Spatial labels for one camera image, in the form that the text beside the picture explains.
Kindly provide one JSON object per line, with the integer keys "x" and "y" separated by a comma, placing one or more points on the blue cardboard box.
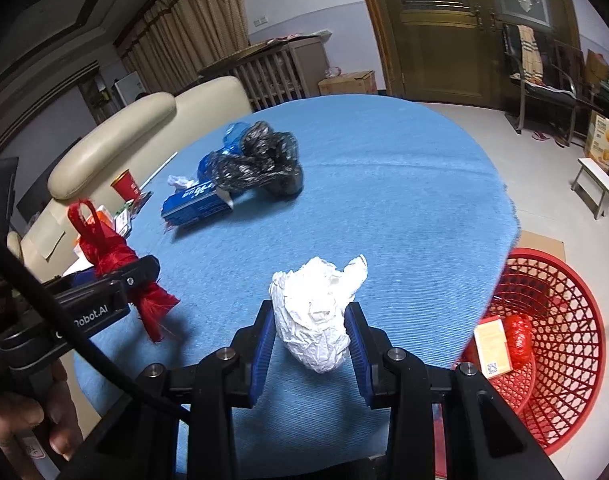
{"x": 194, "y": 205}

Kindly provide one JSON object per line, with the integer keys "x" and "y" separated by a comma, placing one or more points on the yellow cardboard box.
{"x": 601, "y": 140}

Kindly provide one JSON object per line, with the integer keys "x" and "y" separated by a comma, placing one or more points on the clear green-print packet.
{"x": 122, "y": 222}

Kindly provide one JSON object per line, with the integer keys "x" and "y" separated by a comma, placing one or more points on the cream leather sofa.
{"x": 134, "y": 125}

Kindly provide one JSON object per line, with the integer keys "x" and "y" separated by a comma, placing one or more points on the flat cardboard sheet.
{"x": 539, "y": 245}

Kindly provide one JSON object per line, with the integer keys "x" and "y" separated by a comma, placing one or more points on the white wooden stool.
{"x": 596, "y": 175}

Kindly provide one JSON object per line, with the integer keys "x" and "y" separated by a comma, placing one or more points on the white appliance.
{"x": 129, "y": 87}

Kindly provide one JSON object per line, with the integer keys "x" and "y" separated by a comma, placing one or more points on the wooden door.
{"x": 434, "y": 50}

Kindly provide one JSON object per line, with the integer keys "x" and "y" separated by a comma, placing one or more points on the blue plastic bag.
{"x": 232, "y": 137}

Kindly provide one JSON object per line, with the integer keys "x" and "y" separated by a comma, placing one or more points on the brown cardboard box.
{"x": 347, "y": 82}

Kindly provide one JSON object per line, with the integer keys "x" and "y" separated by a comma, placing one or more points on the white straw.
{"x": 157, "y": 172}

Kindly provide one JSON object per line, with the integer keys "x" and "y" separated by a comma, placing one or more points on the orange and white box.
{"x": 102, "y": 216}

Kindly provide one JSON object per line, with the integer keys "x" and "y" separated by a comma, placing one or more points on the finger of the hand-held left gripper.
{"x": 139, "y": 270}

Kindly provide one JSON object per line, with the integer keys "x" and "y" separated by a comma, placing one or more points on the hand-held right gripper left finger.
{"x": 262, "y": 355}

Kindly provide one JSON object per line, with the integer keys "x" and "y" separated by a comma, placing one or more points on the dark metal chair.
{"x": 534, "y": 90}

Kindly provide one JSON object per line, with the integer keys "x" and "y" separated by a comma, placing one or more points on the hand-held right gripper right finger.
{"x": 357, "y": 355}

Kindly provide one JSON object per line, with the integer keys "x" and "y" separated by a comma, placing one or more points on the black plastic bag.
{"x": 264, "y": 155}

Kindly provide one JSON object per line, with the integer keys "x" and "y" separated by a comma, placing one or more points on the wooden crib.
{"x": 269, "y": 80}

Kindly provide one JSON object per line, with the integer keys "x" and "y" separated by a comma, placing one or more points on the striped cloth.
{"x": 530, "y": 52}

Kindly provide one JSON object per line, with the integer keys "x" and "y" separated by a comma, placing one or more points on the red plastic basket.
{"x": 559, "y": 335}

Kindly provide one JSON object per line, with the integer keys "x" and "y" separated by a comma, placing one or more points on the tan cardboard box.
{"x": 491, "y": 345}

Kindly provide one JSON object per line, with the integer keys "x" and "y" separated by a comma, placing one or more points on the red paper cup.
{"x": 127, "y": 187}

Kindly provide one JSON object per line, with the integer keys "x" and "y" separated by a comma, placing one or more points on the white crumpled wrapper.
{"x": 177, "y": 180}

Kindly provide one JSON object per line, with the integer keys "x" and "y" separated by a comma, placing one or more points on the person's left hand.
{"x": 64, "y": 430}

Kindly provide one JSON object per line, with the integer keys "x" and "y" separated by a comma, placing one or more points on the beige curtain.
{"x": 184, "y": 25}

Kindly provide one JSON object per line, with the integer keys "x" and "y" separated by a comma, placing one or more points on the white paper ball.
{"x": 314, "y": 310}

